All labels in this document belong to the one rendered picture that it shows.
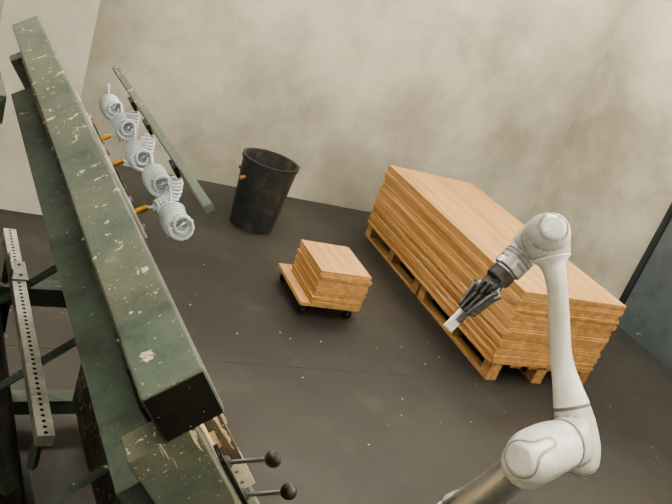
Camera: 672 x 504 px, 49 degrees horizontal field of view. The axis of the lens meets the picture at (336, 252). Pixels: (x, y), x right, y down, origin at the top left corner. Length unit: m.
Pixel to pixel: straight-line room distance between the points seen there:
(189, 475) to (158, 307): 0.27
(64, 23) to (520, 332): 3.87
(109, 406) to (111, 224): 0.35
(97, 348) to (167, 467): 0.45
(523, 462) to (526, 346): 3.80
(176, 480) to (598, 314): 5.06
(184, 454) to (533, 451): 1.04
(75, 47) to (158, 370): 4.59
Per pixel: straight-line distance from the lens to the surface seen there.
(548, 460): 1.99
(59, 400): 3.82
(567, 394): 2.15
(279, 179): 6.44
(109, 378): 1.49
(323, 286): 5.42
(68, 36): 5.57
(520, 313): 5.54
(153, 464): 1.18
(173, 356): 1.13
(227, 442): 2.31
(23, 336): 2.70
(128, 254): 1.39
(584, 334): 6.06
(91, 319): 1.65
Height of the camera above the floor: 2.51
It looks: 21 degrees down
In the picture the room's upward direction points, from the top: 20 degrees clockwise
